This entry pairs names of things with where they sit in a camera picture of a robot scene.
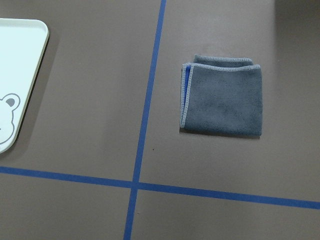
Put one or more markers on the cream bear tray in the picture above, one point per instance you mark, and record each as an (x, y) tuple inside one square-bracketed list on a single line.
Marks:
[(22, 46)]

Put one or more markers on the grey folded cloth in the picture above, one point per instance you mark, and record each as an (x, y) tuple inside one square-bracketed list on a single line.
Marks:
[(221, 95)]

